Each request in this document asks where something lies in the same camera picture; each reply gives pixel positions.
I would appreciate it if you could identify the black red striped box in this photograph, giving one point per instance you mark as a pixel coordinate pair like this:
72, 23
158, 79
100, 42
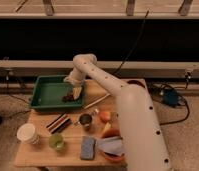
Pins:
59, 124

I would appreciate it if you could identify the blue power box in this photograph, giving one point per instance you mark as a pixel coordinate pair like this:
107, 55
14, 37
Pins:
170, 98

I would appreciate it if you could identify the green plastic tray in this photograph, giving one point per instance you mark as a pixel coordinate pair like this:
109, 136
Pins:
48, 95

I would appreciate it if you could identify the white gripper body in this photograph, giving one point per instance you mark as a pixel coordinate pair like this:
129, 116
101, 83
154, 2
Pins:
76, 78

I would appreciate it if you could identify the terracotta orange bowl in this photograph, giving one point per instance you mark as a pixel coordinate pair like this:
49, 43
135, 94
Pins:
113, 158

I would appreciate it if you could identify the dark grape bunch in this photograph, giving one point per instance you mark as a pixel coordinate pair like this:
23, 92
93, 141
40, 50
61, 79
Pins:
68, 97

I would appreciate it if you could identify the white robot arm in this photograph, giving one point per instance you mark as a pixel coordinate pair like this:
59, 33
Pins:
145, 148

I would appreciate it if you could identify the small metal cup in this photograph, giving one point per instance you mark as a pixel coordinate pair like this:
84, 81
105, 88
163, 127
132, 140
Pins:
85, 120

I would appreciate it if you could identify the orange round fruit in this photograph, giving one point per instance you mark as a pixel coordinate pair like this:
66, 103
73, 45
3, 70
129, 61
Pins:
105, 116

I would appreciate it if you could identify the pale yellow small item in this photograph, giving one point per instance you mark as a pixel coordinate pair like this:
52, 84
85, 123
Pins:
107, 126

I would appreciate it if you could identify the blue sponge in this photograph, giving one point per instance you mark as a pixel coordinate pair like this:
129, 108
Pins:
87, 148

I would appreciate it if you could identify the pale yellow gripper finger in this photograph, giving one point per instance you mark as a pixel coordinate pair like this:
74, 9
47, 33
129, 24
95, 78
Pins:
76, 92

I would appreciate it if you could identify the blue grey cloth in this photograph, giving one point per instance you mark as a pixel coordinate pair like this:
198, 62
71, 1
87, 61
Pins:
112, 145

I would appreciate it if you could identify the white paper cup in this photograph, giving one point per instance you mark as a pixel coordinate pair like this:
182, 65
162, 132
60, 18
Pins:
27, 133

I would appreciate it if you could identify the green plastic cup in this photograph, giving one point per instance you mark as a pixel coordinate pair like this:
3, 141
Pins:
56, 141

